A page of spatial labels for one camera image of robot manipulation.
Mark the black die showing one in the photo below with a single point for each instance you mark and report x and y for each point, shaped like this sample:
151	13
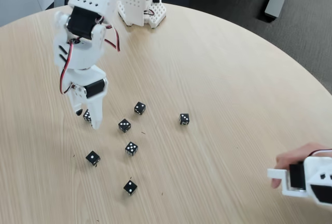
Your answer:
93	158

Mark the black die showing five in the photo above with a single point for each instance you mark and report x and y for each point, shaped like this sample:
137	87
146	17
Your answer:
131	148

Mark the black die showing two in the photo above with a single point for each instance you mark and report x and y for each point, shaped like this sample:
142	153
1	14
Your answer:
139	108
130	187

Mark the person's hand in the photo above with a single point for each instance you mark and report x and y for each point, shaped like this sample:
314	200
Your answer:
298	154

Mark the white leader arm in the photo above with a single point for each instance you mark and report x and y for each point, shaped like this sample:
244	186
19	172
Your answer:
315	167

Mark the black die showing six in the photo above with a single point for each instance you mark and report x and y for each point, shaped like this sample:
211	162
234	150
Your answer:
86	116

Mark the black die showing three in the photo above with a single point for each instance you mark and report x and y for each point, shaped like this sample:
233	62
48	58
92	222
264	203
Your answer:
184	119
124	125

